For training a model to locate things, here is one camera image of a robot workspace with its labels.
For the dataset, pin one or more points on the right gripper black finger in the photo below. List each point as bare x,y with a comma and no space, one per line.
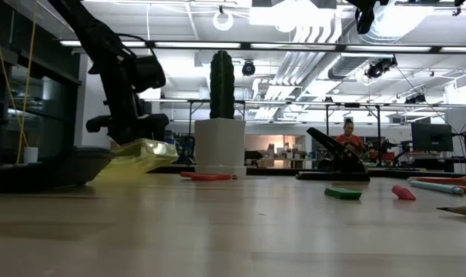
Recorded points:
366,19

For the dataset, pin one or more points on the yellow transparent pencil case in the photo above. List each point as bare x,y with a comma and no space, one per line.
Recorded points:
148,154

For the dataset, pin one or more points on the green eraser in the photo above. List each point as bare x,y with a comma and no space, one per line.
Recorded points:
342,193

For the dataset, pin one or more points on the orange pen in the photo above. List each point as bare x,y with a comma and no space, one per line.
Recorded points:
440,179

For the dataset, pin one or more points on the pink eraser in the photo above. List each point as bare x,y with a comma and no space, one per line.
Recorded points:
403,192

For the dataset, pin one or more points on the teal pen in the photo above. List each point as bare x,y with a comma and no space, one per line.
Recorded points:
436,187

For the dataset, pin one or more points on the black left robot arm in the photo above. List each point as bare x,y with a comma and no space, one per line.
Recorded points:
98,38

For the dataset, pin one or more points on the white grey stapler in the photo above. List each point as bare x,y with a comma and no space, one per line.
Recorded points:
82,165

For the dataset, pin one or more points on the white hexagonal plant pot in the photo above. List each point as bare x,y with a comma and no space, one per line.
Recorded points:
220,148

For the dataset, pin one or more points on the white cup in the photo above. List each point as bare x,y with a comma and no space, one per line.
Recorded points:
30,154

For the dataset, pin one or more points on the tall green cactus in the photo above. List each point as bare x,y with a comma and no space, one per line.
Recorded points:
222,84

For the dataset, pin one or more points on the person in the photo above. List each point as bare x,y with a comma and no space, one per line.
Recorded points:
350,140

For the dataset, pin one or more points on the black computer monitor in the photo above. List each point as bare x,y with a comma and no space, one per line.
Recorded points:
432,137

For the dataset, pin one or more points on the black stapler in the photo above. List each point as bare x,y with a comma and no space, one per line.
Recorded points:
342,159

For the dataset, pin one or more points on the black ceiling camera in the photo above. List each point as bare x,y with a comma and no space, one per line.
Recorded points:
379,67
248,68

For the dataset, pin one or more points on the black background workbench frame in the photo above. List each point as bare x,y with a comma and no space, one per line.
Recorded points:
378,127

